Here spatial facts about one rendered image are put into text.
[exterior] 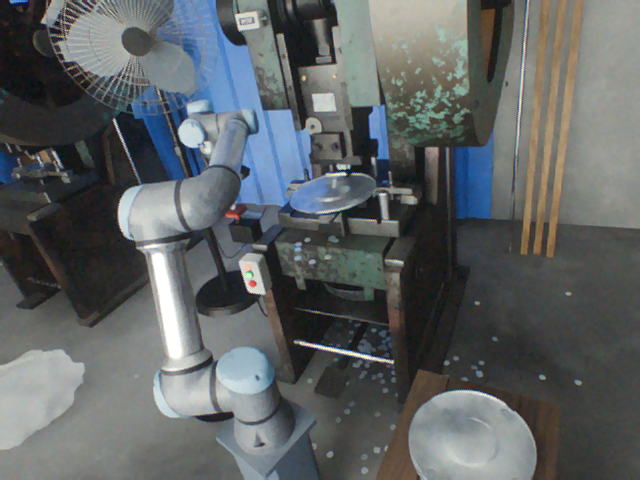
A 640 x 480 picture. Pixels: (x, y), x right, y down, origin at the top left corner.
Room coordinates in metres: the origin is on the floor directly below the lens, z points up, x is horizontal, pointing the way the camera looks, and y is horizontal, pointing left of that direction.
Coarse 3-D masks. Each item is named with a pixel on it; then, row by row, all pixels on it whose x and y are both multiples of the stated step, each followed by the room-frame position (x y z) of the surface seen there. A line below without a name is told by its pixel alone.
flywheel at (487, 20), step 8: (488, 0) 1.14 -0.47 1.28; (496, 0) 1.14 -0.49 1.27; (504, 0) 1.13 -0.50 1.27; (512, 0) 1.16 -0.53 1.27; (488, 8) 1.17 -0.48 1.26; (496, 8) 1.49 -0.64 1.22; (488, 16) 1.44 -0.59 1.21; (496, 16) 1.49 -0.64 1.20; (488, 24) 1.44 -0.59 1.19; (488, 32) 1.42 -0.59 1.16; (488, 40) 1.41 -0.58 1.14; (488, 48) 1.39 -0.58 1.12; (488, 56) 1.38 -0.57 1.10; (488, 64) 1.36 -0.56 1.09; (488, 72) 1.35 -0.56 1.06; (488, 80) 1.35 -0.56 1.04
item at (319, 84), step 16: (304, 64) 1.42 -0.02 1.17; (320, 64) 1.36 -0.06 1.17; (336, 64) 1.32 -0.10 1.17; (304, 80) 1.37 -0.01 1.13; (320, 80) 1.35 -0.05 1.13; (336, 80) 1.32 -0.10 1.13; (304, 96) 1.38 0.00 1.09; (320, 96) 1.35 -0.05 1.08; (336, 96) 1.32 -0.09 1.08; (320, 112) 1.35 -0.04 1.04; (336, 112) 1.33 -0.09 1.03; (320, 128) 1.35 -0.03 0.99; (336, 128) 1.33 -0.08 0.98; (320, 144) 1.33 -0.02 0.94; (336, 144) 1.30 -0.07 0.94; (352, 144) 1.31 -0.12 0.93
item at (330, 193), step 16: (320, 176) 1.45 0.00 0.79; (336, 176) 1.44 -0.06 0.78; (352, 176) 1.41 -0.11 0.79; (368, 176) 1.37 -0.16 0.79; (304, 192) 1.36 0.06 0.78; (320, 192) 1.31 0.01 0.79; (336, 192) 1.29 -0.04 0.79; (352, 192) 1.27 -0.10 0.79; (304, 208) 1.23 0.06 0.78; (320, 208) 1.21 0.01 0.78; (336, 208) 1.18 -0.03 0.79
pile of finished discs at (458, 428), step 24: (432, 408) 0.75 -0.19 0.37; (456, 408) 0.73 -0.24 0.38; (480, 408) 0.72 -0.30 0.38; (504, 408) 0.71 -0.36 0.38; (432, 432) 0.68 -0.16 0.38; (456, 432) 0.66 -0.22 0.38; (480, 432) 0.65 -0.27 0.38; (504, 432) 0.64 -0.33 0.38; (528, 432) 0.63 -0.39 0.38; (432, 456) 0.62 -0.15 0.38; (456, 456) 0.60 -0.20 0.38; (480, 456) 0.59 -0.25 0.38; (504, 456) 0.59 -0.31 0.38; (528, 456) 0.58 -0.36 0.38
